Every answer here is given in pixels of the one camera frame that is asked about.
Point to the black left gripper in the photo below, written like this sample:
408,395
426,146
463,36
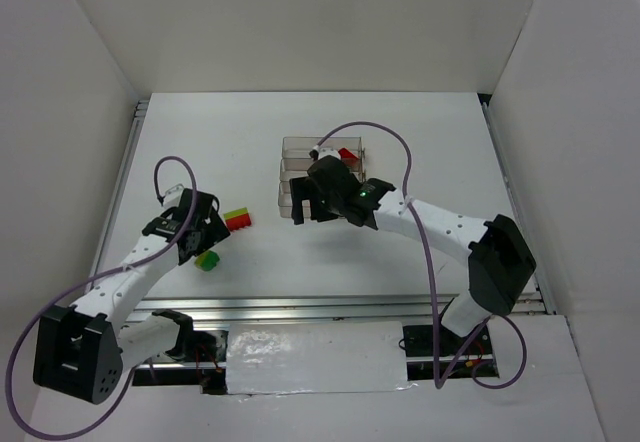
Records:
211,229

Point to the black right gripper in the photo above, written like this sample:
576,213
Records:
310,188

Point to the lime and green rounded lego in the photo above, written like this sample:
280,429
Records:
207,261

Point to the red lego brick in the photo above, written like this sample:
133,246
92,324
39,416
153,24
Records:
347,155

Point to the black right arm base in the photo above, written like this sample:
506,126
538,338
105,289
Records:
417,341

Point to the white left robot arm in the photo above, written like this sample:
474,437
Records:
82,350

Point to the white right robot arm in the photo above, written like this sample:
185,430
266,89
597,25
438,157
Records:
499,261

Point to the lime and red lego block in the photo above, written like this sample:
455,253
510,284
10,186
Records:
237,219

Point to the white foam board cover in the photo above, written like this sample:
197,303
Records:
338,357

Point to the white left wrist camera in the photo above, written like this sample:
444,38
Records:
172,196

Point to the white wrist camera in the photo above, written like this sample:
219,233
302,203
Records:
172,196
318,153

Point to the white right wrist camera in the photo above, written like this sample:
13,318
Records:
318,153

